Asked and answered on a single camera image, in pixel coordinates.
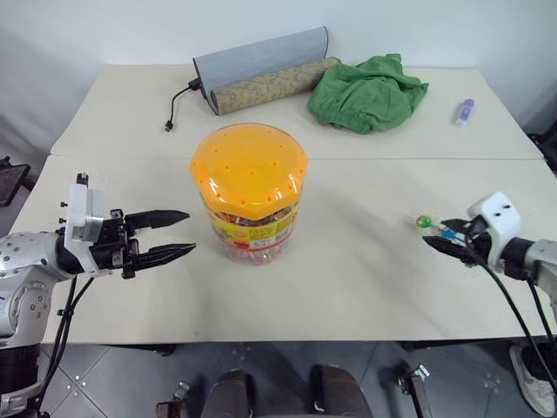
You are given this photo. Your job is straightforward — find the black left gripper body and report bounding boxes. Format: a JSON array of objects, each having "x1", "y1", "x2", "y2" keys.
[{"x1": 88, "y1": 209, "x2": 141, "y2": 280}]

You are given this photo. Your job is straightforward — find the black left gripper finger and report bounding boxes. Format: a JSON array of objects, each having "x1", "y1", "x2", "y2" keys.
[
  {"x1": 125, "y1": 209, "x2": 191, "y2": 233},
  {"x1": 131, "y1": 242, "x2": 198, "y2": 273}
]

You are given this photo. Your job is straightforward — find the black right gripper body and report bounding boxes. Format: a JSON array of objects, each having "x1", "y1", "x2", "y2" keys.
[{"x1": 460, "y1": 216, "x2": 489, "y2": 266}]

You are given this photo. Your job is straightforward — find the green lollipop with blue wrapper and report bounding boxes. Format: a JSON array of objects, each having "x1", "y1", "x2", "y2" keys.
[{"x1": 414, "y1": 214, "x2": 467, "y2": 245}]

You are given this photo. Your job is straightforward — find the clear plastic lollipop jar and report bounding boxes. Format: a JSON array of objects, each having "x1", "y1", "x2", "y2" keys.
[{"x1": 204, "y1": 198, "x2": 301, "y2": 266}]

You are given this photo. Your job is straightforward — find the orange perforated jar lid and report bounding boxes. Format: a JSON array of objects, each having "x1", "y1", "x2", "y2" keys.
[{"x1": 189, "y1": 123, "x2": 311, "y2": 219}]

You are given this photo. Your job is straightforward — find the small purple white bottle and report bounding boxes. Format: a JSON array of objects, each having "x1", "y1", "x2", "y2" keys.
[{"x1": 454, "y1": 98, "x2": 476, "y2": 128}]

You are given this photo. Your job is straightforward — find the black chair part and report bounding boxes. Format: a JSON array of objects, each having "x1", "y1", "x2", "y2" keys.
[{"x1": 527, "y1": 129, "x2": 557, "y2": 176}]

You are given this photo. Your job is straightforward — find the black tablet on stand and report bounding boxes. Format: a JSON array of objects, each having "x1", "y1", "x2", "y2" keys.
[{"x1": 0, "y1": 155, "x2": 32, "y2": 209}]

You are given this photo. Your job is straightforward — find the white sneaker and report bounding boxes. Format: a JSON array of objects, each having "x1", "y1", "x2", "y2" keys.
[{"x1": 509, "y1": 345, "x2": 557, "y2": 417}]

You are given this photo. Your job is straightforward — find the dark rounded shape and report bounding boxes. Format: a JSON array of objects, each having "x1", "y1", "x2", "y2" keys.
[
  {"x1": 200, "y1": 368, "x2": 254, "y2": 418},
  {"x1": 310, "y1": 363, "x2": 373, "y2": 418}
]

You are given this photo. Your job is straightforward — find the crumpled green cloth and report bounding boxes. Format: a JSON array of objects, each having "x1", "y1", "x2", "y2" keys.
[{"x1": 307, "y1": 52, "x2": 430, "y2": 134}]

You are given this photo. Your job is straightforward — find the speckled cork rolled mat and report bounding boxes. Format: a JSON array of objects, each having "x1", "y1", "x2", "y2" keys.
[{"x1": 209, "y1": 56, "x2": 342, "y2": 117}]

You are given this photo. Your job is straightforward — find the grey rolled mat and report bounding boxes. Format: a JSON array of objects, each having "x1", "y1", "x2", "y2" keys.
[{"x1": 191, "y1": 25, "x2": 331, "y2": 117}]

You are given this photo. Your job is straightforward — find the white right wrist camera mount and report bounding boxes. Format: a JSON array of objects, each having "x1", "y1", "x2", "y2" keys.
[{"x1": 466, "y1": 191, "x2": 523, "y2": 274}]

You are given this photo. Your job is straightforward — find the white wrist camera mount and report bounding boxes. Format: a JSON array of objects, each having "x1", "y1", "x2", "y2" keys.
[
  {"x1": 57, "y1": 172, "x2": 108, "y2": 277},
  {"x1": 466, "y1": 191, "x2": 523, "y2": 274}
]

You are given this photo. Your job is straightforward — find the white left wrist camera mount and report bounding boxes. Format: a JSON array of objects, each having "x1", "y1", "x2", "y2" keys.
[{"x1": 57, "y1": 172, "x2": 108, "y2": 277}]

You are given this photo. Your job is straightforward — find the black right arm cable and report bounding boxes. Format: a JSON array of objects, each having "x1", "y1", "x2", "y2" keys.
[{"x1": 473, "y1": 250, "x2": 557, "y2": 395}]

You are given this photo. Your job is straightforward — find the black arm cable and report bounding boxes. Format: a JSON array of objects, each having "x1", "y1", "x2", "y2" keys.
[
  {"x1": 473, "y1": 250, "x2": 557, "y2": 395},
  {"x1": 36, "y1": 275, "x2": 96, "y2": 415}
]

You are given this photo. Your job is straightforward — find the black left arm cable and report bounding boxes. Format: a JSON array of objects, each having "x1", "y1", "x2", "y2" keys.
[{"x1": 36, "y1": 275, "x2": 96, "y2": 415}]

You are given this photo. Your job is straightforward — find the black usb cable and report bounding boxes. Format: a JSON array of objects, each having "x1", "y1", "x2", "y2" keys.
[{"x1": 164, "y1": 77, "x2": 203, "y2": 133}]

